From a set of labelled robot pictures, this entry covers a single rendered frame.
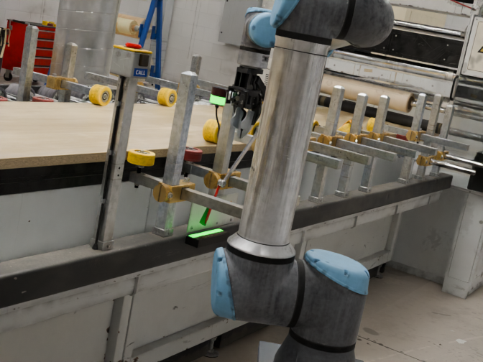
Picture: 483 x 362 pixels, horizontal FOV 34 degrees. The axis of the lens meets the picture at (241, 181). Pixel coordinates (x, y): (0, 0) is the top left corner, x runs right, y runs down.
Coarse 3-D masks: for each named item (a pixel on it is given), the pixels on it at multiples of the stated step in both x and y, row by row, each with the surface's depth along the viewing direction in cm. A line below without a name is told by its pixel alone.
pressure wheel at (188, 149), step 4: (188, 148) 256; (192, 148) 255; (196, 148) 259; (188, 152) 252; (192, 152) 252; (196, 152) 253; (200, 152) 254; (184, 156) 253; (188, 156) 252; (192, 156) 253; (196, 156) 253; (200, 156) 254; (188, 160) 253; (192, 160) 253; (196, 160) 254; (200, 160) 255; (184, 176) 257
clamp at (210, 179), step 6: (210, 174) 243; (216, 174) 243; (222, 174) 243; (234, 174) 249; (240, 174) 252; (204, 180) 244; (210, 180) 243; (216, 180) 242; (228, 180) 247; (210, 186) 243; (216, 186) 243; (228, 186) 248
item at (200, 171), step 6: (192, 162) 256; (186, 168) 255; (192, 168) 254; (198, 168) 253; (204, 168) 252; (210, 168) 254; (192, 174) 255; (198, 174) 253; (204, 174) 252; (234, 180) 246; (240, 180) 245; (246, 180) 246; (234, 186) 246; (240, 186) 245; (246, 186) 244
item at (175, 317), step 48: (0, 192) 198; (48, 192) 213; (96, 192) 230; (144, 192) 250; (240, 192) 302; (0, 240) 203; (48, 240) 218; (336, 240) 407; (384, 240) 471; (192, 288) 297; (0, 336) 217; (48, 336) 234; (96, 336) 254; (144, 336) 278; (192, 336) 300; (240, 336) 340
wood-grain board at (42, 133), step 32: (0, 128) 232; (32, 128) 242; (64, 128) 253; (96, 128) 264; (160, 128) 291; (192, 128) 306; (0, 160) 194; (32, 160) 203; (64, 160) 213; (96, 160) 224
